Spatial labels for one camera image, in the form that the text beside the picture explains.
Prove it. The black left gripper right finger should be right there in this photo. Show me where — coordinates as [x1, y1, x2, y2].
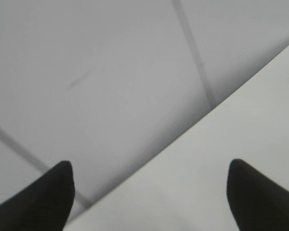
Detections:
[226, 159, 289, 231]

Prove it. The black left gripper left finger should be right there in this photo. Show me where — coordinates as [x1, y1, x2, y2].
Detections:
[0, 161, 75, 231]

